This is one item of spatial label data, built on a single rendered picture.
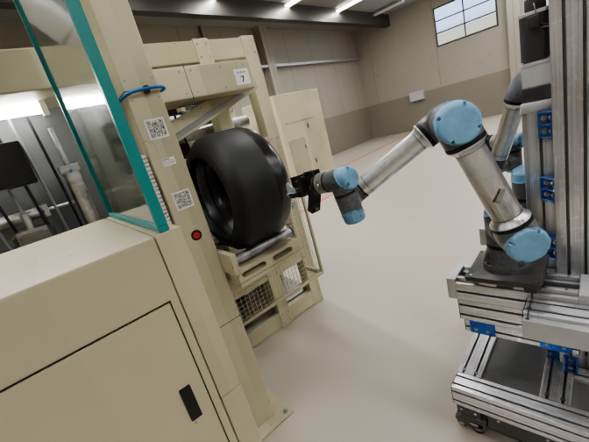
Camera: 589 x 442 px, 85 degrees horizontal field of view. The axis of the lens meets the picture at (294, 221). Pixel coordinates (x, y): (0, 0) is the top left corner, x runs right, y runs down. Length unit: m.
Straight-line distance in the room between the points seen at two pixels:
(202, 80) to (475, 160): 1.30
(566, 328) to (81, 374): 1.22
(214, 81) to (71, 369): 1.48
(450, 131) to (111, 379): 0.95
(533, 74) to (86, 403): 1.49
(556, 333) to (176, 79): 1.77
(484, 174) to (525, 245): 0.24
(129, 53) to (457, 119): 1.13
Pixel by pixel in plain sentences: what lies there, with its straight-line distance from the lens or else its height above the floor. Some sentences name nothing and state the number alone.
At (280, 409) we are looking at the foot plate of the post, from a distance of 1.98.
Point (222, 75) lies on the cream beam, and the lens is 1.86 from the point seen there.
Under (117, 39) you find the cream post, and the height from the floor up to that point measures 1.83.
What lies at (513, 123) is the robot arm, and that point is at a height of 1.15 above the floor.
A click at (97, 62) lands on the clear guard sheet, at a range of 0.63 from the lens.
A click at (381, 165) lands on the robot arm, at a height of 1.18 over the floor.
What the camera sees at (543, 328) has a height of 0.61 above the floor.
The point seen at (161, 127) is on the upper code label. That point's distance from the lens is 1.40.
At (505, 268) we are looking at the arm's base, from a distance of 1.33.
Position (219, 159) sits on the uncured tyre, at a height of 1.34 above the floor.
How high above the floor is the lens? 1.39
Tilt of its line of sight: 16 degrees down
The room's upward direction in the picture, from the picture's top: 15 degrees counter-clockwise
